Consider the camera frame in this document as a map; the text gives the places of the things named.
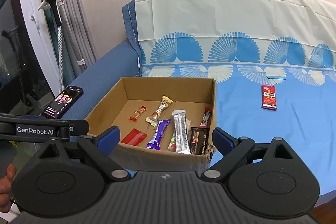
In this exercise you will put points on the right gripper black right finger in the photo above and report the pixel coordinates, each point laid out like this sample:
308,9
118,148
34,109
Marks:
235,154

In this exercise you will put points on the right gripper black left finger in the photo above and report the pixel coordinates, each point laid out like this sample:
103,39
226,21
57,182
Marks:
95,151

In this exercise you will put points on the red snack bar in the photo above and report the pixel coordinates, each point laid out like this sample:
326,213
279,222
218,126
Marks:
135,137

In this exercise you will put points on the black chocolate bar packet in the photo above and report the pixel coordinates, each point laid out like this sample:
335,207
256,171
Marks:
198,140

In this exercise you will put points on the red and black snack stick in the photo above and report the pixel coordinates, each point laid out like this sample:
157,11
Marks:
206,117

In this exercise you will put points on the silver snack stick packet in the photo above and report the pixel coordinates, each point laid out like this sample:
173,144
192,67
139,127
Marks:
181,137

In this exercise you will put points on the small red candy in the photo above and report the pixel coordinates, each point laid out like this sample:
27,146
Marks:
138,113

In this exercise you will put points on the purple snack packet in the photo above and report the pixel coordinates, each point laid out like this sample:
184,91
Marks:
155,142

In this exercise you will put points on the red chili snack packet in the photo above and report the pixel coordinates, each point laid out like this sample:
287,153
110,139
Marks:
268,97

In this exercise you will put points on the yellow candy bar wrapper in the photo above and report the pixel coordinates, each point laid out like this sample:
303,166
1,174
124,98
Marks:
153,119

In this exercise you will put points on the green and red snack packet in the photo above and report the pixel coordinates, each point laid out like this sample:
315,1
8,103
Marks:
172,144

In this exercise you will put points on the light blue small packet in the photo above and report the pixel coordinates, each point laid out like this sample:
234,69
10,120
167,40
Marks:
276,77

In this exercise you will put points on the person's left hand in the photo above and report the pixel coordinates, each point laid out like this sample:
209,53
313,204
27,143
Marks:
5,188

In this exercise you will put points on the black smartphone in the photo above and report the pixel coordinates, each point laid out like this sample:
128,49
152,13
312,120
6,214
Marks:
57,108

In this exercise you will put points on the blue sofa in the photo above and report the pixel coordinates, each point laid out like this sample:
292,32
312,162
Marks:
124,60

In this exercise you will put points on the brown cardboard box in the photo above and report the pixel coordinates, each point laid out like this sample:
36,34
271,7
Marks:
190,94

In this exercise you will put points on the blue fan-pattern sheet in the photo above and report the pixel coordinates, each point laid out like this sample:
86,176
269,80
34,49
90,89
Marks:
237,43

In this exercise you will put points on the white garment steamer stand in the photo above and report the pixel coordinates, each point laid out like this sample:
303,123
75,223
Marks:
54,6

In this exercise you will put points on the grey curtain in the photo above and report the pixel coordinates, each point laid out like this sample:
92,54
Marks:
78,49

